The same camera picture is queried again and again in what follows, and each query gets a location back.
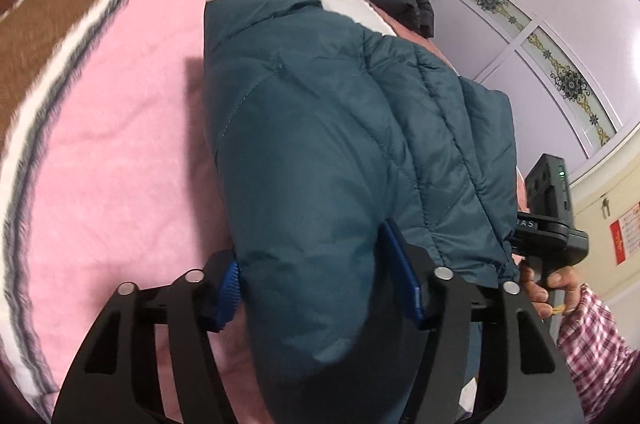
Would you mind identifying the teal puffer jacket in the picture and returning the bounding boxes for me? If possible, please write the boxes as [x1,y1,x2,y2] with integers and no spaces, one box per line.
[202,0,521,424]

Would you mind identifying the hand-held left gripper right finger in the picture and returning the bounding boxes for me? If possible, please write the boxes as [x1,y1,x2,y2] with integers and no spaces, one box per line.
[377,219,586,424]

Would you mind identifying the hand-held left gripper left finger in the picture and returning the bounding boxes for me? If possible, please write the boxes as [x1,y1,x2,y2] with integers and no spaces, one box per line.
[52,251,242,424]

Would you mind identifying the red wall paper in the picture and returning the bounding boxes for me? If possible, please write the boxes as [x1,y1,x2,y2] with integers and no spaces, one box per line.
[609,202,640,266]

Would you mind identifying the striped pink brown blanket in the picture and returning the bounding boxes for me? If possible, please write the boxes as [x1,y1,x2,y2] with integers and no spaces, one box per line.
[0,0,531,424]

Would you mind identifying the person's right hand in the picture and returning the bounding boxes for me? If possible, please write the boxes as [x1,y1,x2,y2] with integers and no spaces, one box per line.
[520,264,592,317]

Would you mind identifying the lilac wardrobe with floral band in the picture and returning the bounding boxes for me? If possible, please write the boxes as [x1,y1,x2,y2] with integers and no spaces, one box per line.
[427,0,640,185]

